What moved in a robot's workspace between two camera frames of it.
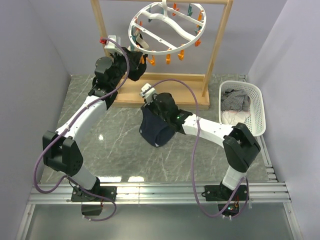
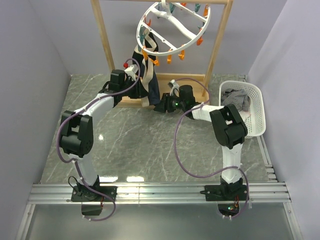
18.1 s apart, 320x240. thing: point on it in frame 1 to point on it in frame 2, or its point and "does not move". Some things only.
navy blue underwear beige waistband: (154, 130) to (151, 93)
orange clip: (181, 55) does not move
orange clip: (168, 58) does not move
